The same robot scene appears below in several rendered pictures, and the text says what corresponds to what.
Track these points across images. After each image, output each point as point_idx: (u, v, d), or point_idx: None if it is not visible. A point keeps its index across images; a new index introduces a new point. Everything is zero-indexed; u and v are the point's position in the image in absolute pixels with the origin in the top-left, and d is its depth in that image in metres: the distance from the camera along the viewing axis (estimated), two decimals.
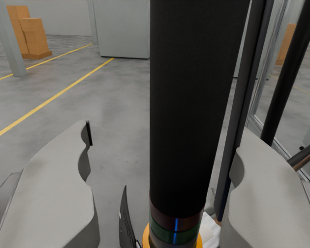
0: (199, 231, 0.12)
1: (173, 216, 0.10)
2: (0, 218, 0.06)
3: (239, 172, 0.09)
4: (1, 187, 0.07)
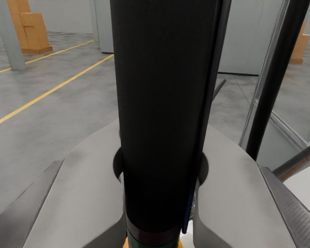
0: (178, 243, 0.12)
1: (147, 231, 0.10)
2: (40, 201, 0.07)
3: (204, 167, 0.09)
4: (45, 172, 0.08)
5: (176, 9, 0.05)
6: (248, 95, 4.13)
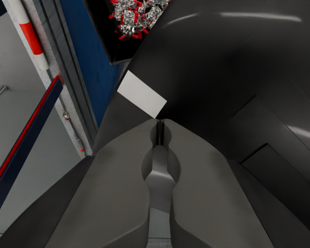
0: None
1: None
2: (71, 193, 0.07)
3: (176, 167, 0.09)
4: (77, 165, 0.08)
5: None
6: None
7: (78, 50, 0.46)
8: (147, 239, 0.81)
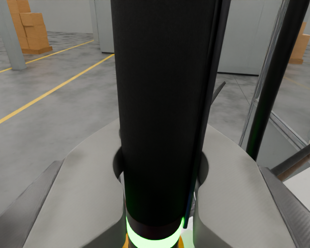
0: (178, 238, 0.12)
1: (147, 225, 0.10)
2: (40, 201, 0.07)
3: (204, 167, 0.09)
4: (45, 172, 0.08)
5: None
6: (248, 95, 4.13)
7: None
8: None
